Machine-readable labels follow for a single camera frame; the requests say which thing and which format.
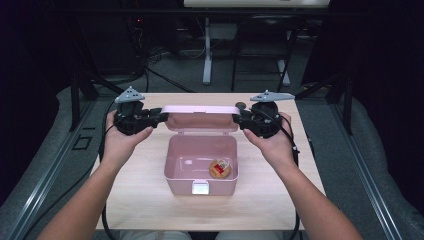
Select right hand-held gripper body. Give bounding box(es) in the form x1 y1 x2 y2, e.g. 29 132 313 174
249 89 296 139

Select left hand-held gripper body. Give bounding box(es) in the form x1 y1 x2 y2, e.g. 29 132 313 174
113 85 153 136

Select pink storage box with lid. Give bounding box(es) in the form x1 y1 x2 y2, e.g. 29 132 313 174
160 105 240 197

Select round golden pastry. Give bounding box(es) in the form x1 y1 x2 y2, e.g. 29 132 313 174
208 158 232 180

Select person's right hand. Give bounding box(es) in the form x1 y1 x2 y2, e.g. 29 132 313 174
243 111 297 172

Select person's left hand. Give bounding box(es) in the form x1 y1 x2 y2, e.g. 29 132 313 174
100 109 155 168

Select black metal stand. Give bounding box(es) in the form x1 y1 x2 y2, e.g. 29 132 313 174
68 69 128 133
294 71 354 136

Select black chair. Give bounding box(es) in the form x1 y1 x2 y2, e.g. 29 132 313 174
230 13 302 93

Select white desk with legs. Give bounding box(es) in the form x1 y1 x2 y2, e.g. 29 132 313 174
183 0 331 88

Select person's light trousers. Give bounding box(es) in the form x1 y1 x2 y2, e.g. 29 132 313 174
119 230 284 240

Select black floor cables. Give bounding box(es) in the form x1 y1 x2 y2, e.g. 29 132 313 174
133 43 198 94

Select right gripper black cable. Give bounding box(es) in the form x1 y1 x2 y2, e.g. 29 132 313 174
278 113 301 240

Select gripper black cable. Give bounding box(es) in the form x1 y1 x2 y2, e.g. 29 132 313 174
19 99 118 240
278 113 301 240

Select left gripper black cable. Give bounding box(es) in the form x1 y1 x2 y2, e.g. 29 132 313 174
19 99 118 240

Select metal floor rail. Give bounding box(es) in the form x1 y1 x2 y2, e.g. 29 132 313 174
0 99 98 240
329 103 405 240

